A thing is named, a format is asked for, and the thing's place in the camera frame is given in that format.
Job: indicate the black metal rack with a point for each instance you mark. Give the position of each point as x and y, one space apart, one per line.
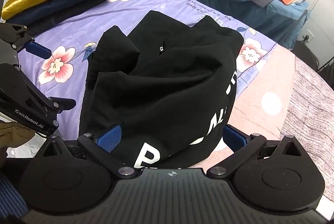
327 71

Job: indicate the black bag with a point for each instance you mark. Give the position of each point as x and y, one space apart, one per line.
306 55

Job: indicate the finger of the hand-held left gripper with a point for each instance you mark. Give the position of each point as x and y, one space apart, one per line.
39 49
60 104

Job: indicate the dark grey folded cloth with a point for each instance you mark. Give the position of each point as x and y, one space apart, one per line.
70 14

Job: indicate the navy folded cloth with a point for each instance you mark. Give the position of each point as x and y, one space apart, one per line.
65 2

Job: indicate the brown garment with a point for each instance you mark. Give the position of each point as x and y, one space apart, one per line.
15 132

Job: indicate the white wall outlet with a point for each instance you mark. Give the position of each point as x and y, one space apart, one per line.
310 35

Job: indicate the black bed frame post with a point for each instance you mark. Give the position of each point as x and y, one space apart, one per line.
302 24

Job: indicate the blue striped cloth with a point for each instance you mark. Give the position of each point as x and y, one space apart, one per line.
10 192

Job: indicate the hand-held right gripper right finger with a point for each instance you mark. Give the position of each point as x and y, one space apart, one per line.
234 135

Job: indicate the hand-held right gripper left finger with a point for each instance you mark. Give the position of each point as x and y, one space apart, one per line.
109 136

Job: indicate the black jacket with white letters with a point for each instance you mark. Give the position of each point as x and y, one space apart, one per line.
161 83

